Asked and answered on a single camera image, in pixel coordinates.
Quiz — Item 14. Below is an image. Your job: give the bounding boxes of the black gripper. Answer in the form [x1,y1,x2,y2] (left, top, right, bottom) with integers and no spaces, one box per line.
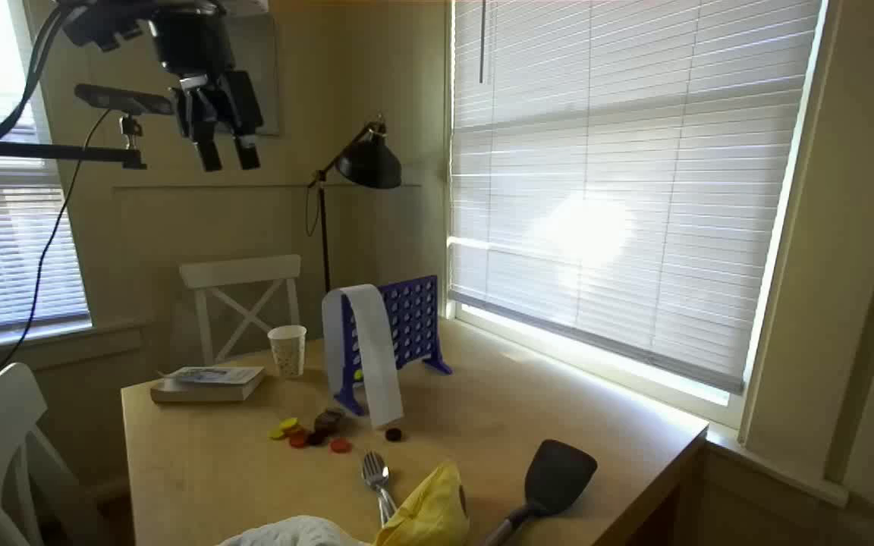
[153,7,264,173]

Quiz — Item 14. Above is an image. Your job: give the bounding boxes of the white fluffy cloth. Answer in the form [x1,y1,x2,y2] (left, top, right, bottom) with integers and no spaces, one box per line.
[219,517,366,546]

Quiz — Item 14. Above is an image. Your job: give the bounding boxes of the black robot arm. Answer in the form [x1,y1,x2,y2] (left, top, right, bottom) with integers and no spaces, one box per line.
[63,0,264,169]

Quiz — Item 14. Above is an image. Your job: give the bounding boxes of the yellow cloth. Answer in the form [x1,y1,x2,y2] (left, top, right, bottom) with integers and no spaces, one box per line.
[372,462,471,546]

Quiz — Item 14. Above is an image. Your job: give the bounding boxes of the white wooden chair back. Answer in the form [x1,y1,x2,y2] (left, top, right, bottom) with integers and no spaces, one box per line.
[178,255,301,364]

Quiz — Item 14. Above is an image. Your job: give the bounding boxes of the black floor lamp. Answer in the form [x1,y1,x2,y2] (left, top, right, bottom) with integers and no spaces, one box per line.
[306,122,400,286]

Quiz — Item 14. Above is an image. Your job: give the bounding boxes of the white paper cup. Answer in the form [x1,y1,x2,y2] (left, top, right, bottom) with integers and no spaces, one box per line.
[267,325,306,377]

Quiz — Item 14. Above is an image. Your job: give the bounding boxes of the stacked books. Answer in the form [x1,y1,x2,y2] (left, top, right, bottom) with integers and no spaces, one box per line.
[148,364,264,402]

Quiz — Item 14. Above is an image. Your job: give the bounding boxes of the blue connect four grid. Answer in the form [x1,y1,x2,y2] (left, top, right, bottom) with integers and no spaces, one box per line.
[375,275,450,372]

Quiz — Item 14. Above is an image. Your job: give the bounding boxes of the white paper strip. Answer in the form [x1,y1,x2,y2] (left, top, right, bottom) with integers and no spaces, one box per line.
[322,286,404,429]

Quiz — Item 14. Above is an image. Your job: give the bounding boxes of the left window blinds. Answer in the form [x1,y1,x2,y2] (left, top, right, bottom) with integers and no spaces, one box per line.
[0,176,87,335]

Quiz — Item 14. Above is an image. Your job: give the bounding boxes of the yellow game disc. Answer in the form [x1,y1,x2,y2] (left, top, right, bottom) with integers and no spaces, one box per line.
[269,419,301,439]

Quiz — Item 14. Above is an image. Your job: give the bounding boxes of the red game disc left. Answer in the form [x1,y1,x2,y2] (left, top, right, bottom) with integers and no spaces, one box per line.
[288,433,308,450]

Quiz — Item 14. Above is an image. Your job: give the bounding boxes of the red game disc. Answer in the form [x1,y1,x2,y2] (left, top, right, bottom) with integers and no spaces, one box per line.
[288,433,308,450]
[327,438,351,451]

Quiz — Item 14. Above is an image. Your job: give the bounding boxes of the black game disc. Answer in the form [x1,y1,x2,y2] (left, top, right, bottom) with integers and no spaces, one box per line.
[386,429,404,442]

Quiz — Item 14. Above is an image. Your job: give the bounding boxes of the metal spoon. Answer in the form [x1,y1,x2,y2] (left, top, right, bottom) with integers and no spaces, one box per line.
[361,451,397,521]

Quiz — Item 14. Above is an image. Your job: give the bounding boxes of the white chair front left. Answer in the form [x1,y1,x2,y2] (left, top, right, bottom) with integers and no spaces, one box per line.
[0,364,113,546]

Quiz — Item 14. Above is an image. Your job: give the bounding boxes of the white window blinds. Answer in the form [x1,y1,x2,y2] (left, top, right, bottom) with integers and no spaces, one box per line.
[450,0,823,394]

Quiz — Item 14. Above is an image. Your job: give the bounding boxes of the black spatula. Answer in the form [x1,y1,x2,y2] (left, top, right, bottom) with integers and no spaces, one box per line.
[481,439,598,546]

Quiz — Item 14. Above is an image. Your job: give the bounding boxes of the black hanging cable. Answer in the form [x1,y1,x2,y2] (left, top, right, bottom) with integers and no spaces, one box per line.
[0,107,114,372]

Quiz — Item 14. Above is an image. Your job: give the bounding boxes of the black camera boom stand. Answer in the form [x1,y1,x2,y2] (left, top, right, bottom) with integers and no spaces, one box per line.
[0,84,172,169]

